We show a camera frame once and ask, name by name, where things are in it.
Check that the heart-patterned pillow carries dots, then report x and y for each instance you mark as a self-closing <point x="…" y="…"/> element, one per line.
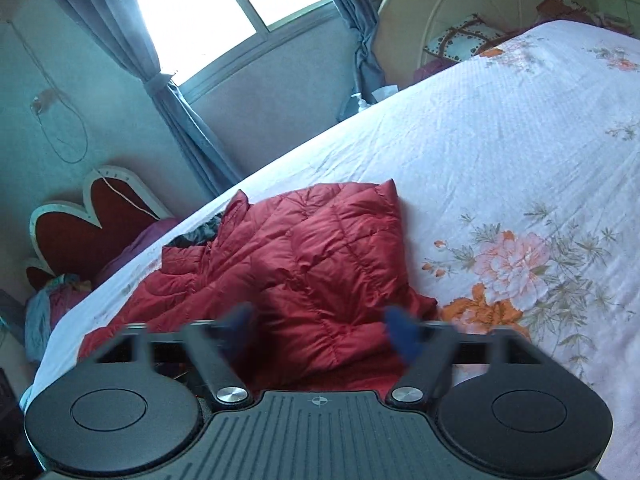
<point x="462" y="40"/>

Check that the dark cloth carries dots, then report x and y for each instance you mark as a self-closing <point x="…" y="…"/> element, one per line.
<point x="197" y="232"/>

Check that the bright window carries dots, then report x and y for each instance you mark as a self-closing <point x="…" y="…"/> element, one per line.
<point x="220" y="5"/>

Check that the red patterned pillow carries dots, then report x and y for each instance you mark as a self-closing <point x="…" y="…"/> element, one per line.
<point x="565" y="10"/>

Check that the red quilted jacket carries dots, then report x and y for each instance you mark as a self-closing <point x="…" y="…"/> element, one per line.
<point x="310" y="255"/>

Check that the red heart-shaped headboard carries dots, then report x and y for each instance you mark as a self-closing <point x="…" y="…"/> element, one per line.
<point x="67" y="230"/>

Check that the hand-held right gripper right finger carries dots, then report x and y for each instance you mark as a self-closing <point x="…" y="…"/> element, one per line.
<point x="401" y="332"/>

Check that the grey-blue curtain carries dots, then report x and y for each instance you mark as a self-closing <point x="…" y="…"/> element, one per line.
<point x="115" y="25"/>
<point x="352" y="15"/>

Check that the pump bottle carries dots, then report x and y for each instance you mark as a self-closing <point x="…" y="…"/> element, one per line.
<point x="358" y="103"/>

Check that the white floral bed sheet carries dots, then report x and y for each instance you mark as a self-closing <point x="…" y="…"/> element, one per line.
<point x="500" y="160"/>

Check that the purple pillow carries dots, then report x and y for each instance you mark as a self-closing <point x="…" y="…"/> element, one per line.
<point x="135" y="250"/>

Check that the cream round headboard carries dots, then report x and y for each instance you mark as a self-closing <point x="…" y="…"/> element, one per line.
<point x="435" y="0"/>

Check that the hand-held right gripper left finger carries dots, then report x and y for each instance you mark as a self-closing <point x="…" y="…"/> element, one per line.
<point x="239" y="321"/>

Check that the tissue box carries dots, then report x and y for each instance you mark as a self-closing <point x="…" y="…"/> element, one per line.
<point x="384" y="94"/>

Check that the pile of light blue clothes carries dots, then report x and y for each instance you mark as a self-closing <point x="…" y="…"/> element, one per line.
<point x="50" y="310"/>

